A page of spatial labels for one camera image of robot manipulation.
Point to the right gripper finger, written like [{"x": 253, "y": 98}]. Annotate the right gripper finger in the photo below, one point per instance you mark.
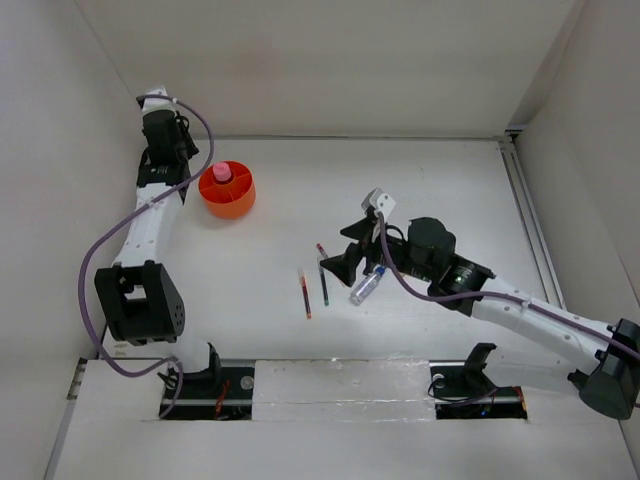
[
  {"x": 345, "y": 267},
  {"x": 362, "y": 231}
]

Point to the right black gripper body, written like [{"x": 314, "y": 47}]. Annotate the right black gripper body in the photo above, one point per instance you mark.
[{"x": 398, "y": 251}]

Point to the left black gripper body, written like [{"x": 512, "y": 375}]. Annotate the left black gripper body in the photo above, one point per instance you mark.
[{"x": 186, "y": 148}]

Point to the pink capped small bottle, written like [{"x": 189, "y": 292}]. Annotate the pink capped small bottle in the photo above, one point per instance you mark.
[{"x": 222, "y": 172}]

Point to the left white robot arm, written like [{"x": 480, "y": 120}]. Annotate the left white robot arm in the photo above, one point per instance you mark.
[{"x": 140, "y": 302}]

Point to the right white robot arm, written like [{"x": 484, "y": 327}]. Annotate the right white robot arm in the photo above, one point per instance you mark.
[{"x": 598, "y": 361}]

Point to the clear spray bottle blue nozzle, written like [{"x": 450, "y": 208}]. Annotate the clear spray bottle blue nozzle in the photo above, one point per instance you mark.
[{"x": 362, "y": 291}]

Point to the green pen refill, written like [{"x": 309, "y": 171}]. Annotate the green pen refill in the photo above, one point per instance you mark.
[{"x": 323, "y": 282}]

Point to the red pen refill with white end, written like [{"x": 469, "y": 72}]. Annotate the red pen refill with white end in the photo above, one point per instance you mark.
[{"x": 322, "y": 251}]

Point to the red pen refill left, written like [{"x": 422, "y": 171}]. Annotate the red pen refill left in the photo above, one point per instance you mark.
[{"x": 305, "y": 293}]

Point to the orange round compartment organizer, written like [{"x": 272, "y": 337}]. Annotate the orange round compartment organizer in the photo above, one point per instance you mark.
[{"x": 232, "y": 200}]

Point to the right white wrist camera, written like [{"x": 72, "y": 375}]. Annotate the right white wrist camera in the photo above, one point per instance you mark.
[{"x": 378, "y": 202}]

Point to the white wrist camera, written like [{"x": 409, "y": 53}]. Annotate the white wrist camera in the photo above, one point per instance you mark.
[
  {"x": 156, "y": 99},
  {"x": 378, "y": 202}
]

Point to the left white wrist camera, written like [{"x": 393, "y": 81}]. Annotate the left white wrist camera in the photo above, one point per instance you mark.
[{"x": 156, "y": 99}]

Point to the aluminium rail right edge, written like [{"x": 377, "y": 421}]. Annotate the aluminium rail right edge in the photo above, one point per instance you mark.
[{"x": 529, "y": 219}]

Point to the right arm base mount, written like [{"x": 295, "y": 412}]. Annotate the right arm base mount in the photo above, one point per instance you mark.
[{"x": 456, "y": 398}]

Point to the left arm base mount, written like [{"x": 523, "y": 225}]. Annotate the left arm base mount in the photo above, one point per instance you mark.
[{"x": 229, "y": 397}]

